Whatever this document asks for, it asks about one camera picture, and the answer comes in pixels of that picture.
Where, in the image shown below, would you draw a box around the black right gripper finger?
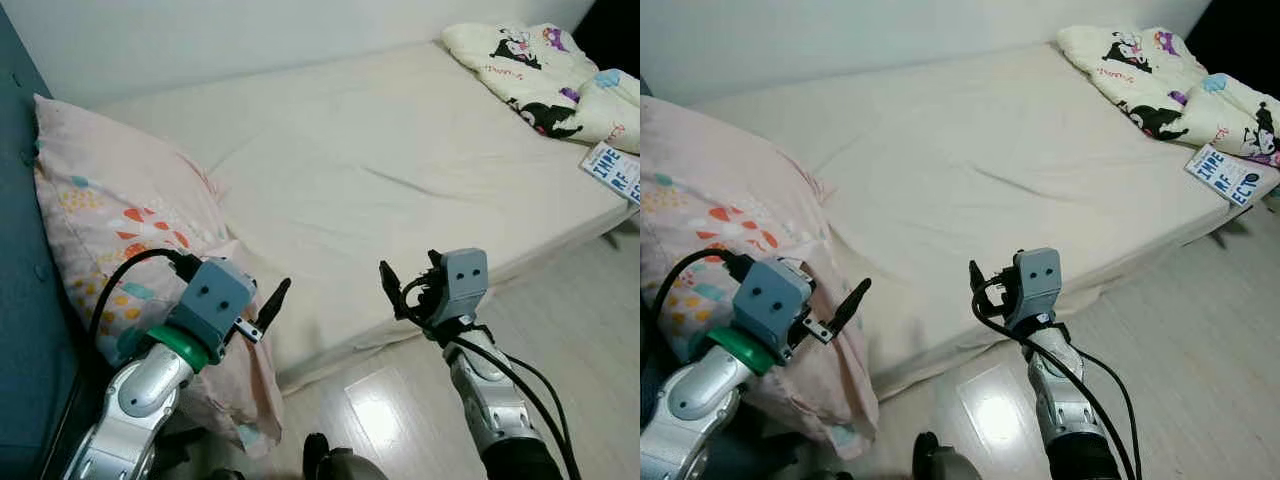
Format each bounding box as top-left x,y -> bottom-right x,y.
968,259 -> 994,314
380,259 -> 410,314

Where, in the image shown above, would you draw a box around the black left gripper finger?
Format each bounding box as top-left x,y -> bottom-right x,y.
257,277 -> 294,334
827,277 -> 873,337

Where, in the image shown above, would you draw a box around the pink dotted pillow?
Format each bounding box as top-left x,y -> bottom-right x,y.
640,95 -> 881,461
33,95 -> 286,459

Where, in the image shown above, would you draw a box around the white book blue letters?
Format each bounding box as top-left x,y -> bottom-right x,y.
1185,143 -> 1264,209
580,140 -> 641,207

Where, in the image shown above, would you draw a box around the bed with beige sheet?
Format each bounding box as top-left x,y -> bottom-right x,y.
690,40 -> 1280,403
90,40 -> 641,393

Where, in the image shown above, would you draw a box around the robot leg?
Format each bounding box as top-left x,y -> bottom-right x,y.
912,430 -> 988,480
300,432 -> 393,480

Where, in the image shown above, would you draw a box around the cream cartoon print blanket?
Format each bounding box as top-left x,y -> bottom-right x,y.
1057,25 -> 1280,169
442,22 -> 641,157

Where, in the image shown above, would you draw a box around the black cabinet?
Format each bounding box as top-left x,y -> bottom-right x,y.
572,0 -> 641,77
1185,0 -> 1280,71

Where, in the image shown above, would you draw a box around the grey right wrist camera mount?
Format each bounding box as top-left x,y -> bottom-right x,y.
440,248 -> 490,327
1012,248 -> 1064,329

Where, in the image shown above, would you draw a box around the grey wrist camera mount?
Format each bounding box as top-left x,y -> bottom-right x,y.
440,248 -> 490,327
165,257 -> 258,346
1012,248 -> 1064,329
733,258 -> 813,346

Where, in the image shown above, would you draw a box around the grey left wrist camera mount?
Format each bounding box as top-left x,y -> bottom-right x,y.
165,257 -> 258,346
733,258 -> 813,346

